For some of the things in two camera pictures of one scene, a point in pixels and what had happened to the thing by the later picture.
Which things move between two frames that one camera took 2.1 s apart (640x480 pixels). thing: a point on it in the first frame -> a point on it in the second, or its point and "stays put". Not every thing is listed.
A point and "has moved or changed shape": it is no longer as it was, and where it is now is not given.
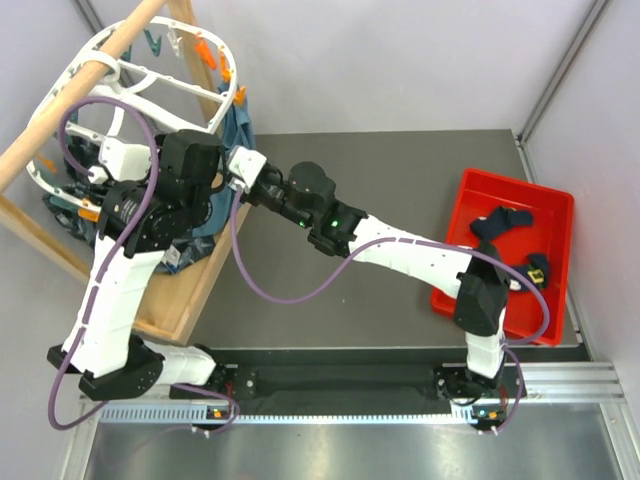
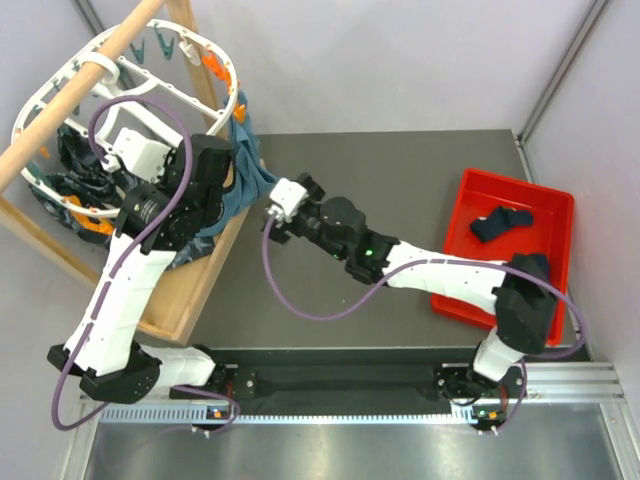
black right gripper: [253, 193] -> [282, 231]
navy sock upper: [486, 229] stays put
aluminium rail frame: [571, 424] stays put
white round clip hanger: [34, 166] -> [127, 62]
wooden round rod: [56, 104] stays put
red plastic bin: [550, 234] stays put
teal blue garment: [237, 134] has moved or changed shape
